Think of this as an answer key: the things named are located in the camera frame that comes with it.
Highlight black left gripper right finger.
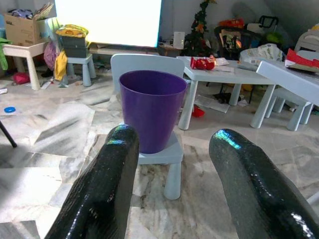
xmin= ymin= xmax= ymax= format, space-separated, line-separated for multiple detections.
xmin=208 ymin=127 xmax=319 ymax=239

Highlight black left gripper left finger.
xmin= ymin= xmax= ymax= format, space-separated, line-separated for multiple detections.
xmin=44 ymin=124 xmax=140 ymax=239

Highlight purple plastic rubbish bin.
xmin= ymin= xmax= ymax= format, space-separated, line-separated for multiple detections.
xmin=118 ymin=70 xmax=188 ymax=154

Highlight red floor object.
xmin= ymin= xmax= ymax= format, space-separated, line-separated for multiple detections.
xmin=191 ymin=104 xmax=206 ymax=118

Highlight newspaper sheet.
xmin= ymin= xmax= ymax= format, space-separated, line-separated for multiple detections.
xmin=194 ymin=94 xmax=230 ymax=114

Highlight light blue plastic table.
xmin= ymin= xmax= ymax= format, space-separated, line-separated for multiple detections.
xmin=256 ymin=60 xmax=319 ymax=108
xmin=176 ymin=56 xmax=277 ymax=130

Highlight light blue plastic stool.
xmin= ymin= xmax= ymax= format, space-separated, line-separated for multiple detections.
xmin=65 ymin=53 xmax=97 ymax=87

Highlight white papers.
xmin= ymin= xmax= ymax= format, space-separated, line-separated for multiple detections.
xmin=213 ymin=57 xmax=235 ymax=73

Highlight light blue child chair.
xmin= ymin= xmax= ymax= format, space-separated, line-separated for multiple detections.
xmin=110 ymin=53 xmax=185 ymax=201

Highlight pink red floor item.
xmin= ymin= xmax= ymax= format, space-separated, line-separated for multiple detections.
xmin=12 ymin=72 xmax=31 ymax=85

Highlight white television bench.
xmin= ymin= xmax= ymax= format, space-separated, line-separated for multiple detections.
xmin=88 ymin=46 xmax=175 ymax=57

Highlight grey storage crate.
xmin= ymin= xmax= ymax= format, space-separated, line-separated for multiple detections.
xmin=63 ymin=46 xmax=91 ymax=58
xmin=57 ymin=35 xmax=87 ymax=48

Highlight red and white cardboard box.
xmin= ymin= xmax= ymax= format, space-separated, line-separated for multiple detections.
xmin=285 ymin=48 xmax=319 ymax=73

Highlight red snack packet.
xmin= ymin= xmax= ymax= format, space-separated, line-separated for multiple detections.
xmin=190 ymin=56 xmax=216 ymax=71

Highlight white printed plastic bag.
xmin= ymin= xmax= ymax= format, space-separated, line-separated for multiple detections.
xmin=239 ymin=43 xmax=285 ymax=63

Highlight pink bag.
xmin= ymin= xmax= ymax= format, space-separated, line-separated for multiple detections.
xmin=43 ymin=41 xmax=59 ymax=72

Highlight black chair with bags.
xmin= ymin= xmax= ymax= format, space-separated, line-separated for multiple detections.
xmin=214 ymin=18 xmax=260 ymax=60

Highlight small white plastic table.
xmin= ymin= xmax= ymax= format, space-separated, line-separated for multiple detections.
xmin=2 ymin=41 xmax=49 ymax=91

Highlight yellow snack bag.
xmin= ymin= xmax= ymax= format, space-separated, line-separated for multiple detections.
xmin=55 ymin=24 xmax=90 ymax=39

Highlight white plastic chair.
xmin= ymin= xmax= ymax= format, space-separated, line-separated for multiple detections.
xmin=295 ymin=23 xmax=319 ymax=53

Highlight white router box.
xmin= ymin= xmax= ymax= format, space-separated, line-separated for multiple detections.
xmin=173 ymin=31 xmax=185 ymax=49

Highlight bright television screen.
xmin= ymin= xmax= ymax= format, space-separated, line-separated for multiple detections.
xmin=54 ymin=0 xmax=162 ymax=48

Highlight green plastic item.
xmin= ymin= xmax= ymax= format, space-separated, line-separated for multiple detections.
xmin=0 ymin=37 xmax=12 ymax=71

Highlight small decorated christmas tree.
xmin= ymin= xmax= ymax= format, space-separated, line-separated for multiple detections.
xmin=183 ymin=0 xmax=218 ymax=57

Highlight brown cardboard box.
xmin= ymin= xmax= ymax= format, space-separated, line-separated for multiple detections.
xmin=3 ymin=2 xmax=54 ymax=47

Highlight black luggage handle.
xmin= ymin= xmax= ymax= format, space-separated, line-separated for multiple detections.
xmin=259 ymin=15 xmax=279 ymax=29

